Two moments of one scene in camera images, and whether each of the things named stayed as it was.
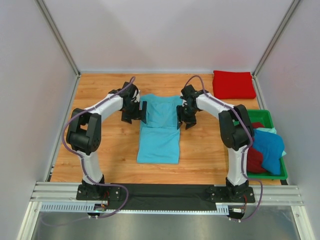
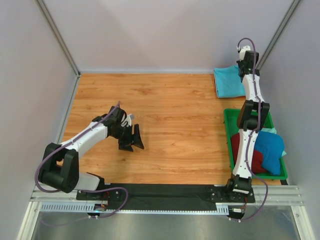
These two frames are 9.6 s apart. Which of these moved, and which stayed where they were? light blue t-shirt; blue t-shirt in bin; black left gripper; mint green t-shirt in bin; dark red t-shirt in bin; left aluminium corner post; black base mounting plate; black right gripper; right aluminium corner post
Moved: black right gripper; light blue t-shirt; black left gripper
Stayed: dark red t-shirt in bin; blue t-shirt in bin; left aluminium corner post; black base mounting plate; right aluminium corner post; mint green t-shirt in bin
